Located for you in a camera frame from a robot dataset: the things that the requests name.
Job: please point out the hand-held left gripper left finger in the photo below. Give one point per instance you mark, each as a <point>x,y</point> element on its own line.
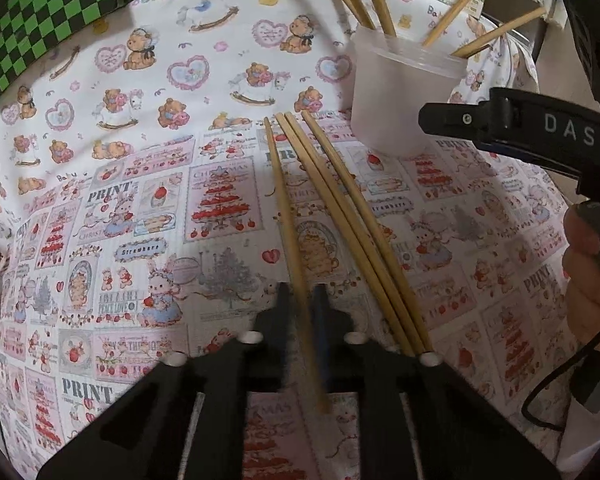
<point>283,310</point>

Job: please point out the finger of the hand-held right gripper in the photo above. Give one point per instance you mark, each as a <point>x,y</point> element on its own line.
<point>455,119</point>
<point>590,35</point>

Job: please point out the green checkered cloth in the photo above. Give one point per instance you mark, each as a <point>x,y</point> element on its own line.
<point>35,15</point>

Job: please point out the person's white garment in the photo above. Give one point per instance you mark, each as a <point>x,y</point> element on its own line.
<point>590,440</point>

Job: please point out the printed tablecloth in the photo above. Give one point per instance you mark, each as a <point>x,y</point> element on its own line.
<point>155,185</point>

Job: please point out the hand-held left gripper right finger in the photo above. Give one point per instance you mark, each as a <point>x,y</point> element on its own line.
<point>322,320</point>

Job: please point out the translucent plastic cup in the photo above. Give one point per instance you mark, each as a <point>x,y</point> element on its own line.
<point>405,100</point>

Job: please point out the person's right hand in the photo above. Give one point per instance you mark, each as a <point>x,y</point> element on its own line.
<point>587,285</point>

